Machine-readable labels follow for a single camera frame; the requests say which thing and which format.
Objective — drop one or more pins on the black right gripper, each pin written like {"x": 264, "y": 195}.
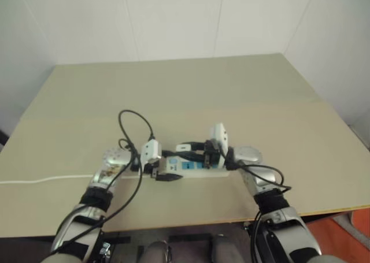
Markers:
{"x": 211, "y": 156}

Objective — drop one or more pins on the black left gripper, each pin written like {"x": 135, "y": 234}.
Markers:
{"x": 151, "y": 169}

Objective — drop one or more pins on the white charger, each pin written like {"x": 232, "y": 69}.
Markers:
{"x": 183, "y": 147}

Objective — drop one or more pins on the white power strip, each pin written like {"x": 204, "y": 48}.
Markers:
{"x": 190, "y": 167}

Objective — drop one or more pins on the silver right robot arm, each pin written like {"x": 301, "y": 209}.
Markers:
{"x": 251, "y": 155}

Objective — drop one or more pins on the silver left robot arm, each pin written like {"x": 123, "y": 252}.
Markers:
{"x": 115, "y": 159}

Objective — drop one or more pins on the grey rounded shape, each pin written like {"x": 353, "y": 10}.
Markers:
{"x": 156, "y": 251}

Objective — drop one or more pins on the black object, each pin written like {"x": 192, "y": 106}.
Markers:
{"x": 3, "y": 136}

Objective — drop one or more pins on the orange object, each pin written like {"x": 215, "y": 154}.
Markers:
{"x": 358, "y": 225}

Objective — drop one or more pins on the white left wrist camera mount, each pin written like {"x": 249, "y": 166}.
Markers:
{"x": 150, "y": 151}

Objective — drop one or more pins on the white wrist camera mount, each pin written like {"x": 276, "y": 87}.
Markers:
{"x": 150, "y": 151}
{"x": 219, "y": 136}

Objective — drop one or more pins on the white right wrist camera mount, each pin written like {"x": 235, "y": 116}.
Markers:
{"x": 219, "y": 136}

